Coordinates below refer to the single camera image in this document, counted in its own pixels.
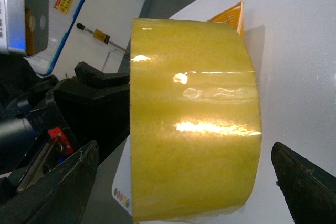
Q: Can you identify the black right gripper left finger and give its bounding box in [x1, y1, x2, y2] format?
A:
[1, 141, 99, 223]

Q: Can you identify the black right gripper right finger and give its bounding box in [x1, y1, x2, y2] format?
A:
[271, 142, 335, 223]

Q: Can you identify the clear yellowish tape roll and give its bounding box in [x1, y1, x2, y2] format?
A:
[130, 19, 262, 222]

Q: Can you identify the yellow woven basket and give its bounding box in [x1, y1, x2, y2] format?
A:
[208, 0, 245, 38]

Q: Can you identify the coloured dots sticker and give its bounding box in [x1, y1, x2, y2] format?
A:
[112, 187, 131, 209]

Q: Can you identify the metal rod with black knob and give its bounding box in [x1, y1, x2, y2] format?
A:
[76, 23, 130, 55]

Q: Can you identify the silver camera box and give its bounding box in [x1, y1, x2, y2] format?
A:
[1, 0, 49, 58]

